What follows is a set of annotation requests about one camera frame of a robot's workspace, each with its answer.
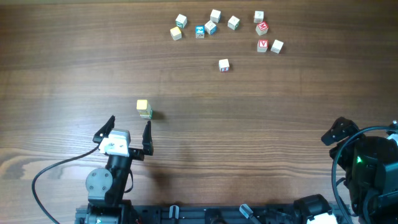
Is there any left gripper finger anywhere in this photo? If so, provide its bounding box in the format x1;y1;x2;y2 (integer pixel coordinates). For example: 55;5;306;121
93;115;115;144
142;121;154;156

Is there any yellow top block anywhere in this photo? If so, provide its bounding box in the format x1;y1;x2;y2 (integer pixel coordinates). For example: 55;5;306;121
136;100;151;113

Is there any white block teal side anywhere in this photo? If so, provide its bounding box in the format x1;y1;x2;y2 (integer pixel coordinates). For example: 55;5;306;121
139;110;153;119

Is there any hammer picture yellow block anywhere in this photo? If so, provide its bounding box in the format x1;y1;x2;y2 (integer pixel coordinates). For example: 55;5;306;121
138;108;153;119

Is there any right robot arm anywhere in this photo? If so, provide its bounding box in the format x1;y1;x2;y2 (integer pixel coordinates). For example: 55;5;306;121
293;117;397;223

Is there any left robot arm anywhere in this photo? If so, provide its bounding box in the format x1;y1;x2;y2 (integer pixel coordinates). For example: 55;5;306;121
75;116;154;224

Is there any plain white block right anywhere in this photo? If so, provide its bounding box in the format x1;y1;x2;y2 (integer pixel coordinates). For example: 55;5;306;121
271;40;284;54

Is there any white block red letter side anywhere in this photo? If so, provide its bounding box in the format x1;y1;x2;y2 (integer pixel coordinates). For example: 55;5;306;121
218;58;230;72

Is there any red letter V block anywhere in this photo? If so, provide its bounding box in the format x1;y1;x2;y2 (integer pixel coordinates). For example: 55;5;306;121
257;40;269;53

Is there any yellow block far left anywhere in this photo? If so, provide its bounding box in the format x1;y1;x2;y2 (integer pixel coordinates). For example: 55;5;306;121
170;26;182;40

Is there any blue letter block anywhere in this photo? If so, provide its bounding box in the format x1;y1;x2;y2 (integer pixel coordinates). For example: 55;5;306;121
195;26;205;39

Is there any red letter M block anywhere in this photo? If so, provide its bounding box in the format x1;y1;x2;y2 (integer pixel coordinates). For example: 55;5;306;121
256;21;269;35

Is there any teal framed white block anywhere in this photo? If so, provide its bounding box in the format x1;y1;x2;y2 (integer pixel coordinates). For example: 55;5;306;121
175;14;187;29

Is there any white block blue side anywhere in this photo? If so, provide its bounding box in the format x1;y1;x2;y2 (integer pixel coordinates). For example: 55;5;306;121
205;21;217;35

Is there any white block top right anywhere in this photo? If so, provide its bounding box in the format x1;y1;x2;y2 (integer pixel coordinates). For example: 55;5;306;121
254;11;264;24

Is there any white block top centre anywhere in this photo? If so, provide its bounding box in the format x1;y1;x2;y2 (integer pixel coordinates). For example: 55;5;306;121
210;9;221;23

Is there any white block green side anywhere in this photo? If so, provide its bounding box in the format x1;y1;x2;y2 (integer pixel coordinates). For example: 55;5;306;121
228;16;240;30

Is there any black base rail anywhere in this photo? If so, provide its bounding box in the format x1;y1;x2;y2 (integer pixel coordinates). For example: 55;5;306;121
74;203;352;224

